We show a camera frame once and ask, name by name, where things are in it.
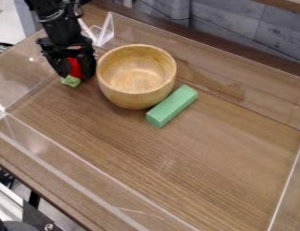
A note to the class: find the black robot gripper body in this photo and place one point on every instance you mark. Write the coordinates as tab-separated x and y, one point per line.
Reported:
78	48

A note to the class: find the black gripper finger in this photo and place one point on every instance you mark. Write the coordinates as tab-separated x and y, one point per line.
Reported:
61	65
87	65

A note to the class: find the red plush fruit green leaf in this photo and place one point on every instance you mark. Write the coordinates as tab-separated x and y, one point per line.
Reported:
74	78

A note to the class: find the wooden bowl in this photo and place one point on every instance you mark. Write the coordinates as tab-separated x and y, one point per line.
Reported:
135	75

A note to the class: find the green rectangular block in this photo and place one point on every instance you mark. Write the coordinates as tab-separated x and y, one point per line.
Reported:
162	113

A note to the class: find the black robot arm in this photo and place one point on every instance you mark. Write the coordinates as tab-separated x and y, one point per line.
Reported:
57	16

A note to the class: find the clear acrylic tray enclosure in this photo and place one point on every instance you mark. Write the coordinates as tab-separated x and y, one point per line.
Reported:
217	171

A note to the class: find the black bracket with bolt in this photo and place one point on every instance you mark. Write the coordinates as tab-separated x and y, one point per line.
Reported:
36	219

